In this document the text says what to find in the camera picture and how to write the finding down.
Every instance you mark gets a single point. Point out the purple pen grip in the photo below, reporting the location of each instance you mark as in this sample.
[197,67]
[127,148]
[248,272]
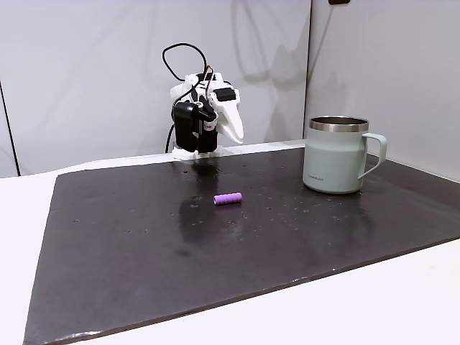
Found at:
[227,198]

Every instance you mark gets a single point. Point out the pale green steel-rimmed mug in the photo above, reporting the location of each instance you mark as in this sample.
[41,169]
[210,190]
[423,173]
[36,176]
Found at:
[332,161]

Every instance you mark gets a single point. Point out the black table mat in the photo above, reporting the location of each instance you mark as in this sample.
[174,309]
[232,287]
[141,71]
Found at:
[215,258]

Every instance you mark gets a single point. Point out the small black box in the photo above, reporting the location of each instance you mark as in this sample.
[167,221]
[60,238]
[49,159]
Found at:
[339,1]

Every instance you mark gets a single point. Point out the black camera box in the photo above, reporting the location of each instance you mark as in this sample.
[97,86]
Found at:
[185,125]

